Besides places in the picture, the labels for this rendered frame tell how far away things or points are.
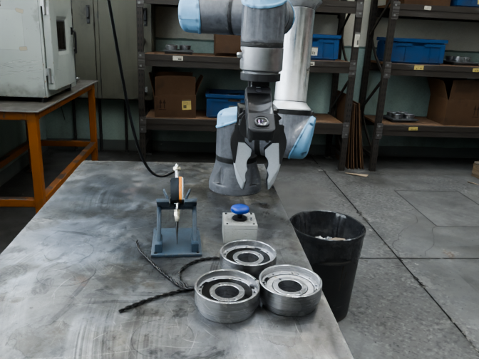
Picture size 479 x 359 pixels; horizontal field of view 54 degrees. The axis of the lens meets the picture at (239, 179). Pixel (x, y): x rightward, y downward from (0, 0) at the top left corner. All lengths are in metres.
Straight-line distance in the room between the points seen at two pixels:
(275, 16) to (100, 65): 3.83
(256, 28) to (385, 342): 1.63
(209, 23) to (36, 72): 2.07
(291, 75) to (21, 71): 2.00
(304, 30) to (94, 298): 0.81
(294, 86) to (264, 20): 0.45
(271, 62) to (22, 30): 2.24
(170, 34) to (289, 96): 3.56
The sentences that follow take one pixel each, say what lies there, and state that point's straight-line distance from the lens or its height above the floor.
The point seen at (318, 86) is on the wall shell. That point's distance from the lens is 4.88.
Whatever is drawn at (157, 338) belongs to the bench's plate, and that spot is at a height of 0.80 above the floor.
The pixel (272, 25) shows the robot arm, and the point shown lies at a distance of 0.81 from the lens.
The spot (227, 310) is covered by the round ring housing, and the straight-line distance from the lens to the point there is 0.73.
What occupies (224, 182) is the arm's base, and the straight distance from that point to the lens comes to 1.27.
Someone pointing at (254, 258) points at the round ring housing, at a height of 0.82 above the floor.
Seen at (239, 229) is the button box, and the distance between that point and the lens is 0.98.
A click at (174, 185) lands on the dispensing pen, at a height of 0.93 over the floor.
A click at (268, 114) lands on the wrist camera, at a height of 1.10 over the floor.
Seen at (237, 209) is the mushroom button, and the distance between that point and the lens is 0.98.
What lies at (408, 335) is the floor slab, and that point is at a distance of 2.25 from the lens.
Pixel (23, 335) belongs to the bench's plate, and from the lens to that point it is 0.77.
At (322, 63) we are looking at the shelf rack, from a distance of 4.25.
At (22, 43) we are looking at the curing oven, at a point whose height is 1.11.
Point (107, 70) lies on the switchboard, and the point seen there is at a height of 0.82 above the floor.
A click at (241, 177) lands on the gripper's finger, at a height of 0.97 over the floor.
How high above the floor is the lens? 1.23
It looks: 18 degrees down
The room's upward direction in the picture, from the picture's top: 3 degrees clockwise
